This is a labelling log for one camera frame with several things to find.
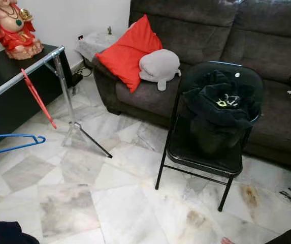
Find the black t-shirt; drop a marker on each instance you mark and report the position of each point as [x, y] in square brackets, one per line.
[206, 107]

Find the blue plastic hanger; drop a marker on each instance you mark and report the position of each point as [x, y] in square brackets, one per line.
[13, 135]

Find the red plastic hanger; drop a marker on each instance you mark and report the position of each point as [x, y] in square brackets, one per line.
[38, 99]

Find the dark grey fabric sofa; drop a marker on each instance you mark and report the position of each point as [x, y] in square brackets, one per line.
[267, 51]

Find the black plastic bin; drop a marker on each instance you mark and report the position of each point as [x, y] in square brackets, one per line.
[214, 140]

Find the black folding chair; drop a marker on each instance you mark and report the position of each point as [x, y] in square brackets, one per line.
[201, 158]

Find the person bare foot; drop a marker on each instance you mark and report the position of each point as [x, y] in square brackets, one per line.
[227, 240]

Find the grey round plush toy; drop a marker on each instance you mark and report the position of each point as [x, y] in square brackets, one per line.
[158, 66]

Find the red square pillow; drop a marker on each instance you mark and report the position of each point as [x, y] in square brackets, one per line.
[127, 56]

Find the small green plant ornament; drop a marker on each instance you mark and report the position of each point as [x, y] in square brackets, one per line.
[109, 30]

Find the white cloth covered side table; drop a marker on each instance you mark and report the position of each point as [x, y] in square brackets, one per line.
[97, 46]

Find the silver metal clothes rack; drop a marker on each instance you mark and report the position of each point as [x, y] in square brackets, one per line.
[33, 69]

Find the black tv console cabinet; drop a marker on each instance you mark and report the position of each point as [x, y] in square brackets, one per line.
[8, 109]

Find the red laughing buddha statue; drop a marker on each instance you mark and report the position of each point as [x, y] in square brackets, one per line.
[10, 30]

